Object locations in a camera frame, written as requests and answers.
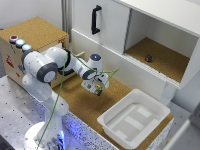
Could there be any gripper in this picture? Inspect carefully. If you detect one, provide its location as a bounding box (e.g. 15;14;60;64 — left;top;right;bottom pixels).
81;72;110;97

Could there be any yellow block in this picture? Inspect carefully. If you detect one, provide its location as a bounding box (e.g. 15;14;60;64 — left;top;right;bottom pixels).
94;85;102;94

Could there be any purple block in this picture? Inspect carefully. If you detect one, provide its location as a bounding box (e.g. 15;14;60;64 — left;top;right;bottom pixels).
144;54;154;63

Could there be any white plastic box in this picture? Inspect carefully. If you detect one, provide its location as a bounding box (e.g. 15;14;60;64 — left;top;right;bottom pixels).
96;88;172;150

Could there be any white sliding door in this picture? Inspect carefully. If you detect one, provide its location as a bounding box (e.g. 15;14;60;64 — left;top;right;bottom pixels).
72;0;131;56

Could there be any wooden drawer box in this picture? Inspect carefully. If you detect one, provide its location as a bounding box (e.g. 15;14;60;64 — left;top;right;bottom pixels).
0;16;78;90

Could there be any green button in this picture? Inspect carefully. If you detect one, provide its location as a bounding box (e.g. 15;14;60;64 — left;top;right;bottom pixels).
21;43;33;53

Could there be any white cabinet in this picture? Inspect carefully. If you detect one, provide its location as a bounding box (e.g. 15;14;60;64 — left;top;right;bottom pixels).
70;0;200;108

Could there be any blue button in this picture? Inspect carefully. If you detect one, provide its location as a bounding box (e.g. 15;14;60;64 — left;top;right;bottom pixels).
15;38;27;48

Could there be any red button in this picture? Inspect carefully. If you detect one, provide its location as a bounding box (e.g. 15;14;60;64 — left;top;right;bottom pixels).
9;34;20;45

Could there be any green cable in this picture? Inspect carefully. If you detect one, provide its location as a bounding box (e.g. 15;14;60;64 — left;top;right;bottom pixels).
35;49;121;150

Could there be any black door handle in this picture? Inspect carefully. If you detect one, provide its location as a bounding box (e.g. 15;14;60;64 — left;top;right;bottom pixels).
91;4;103;36

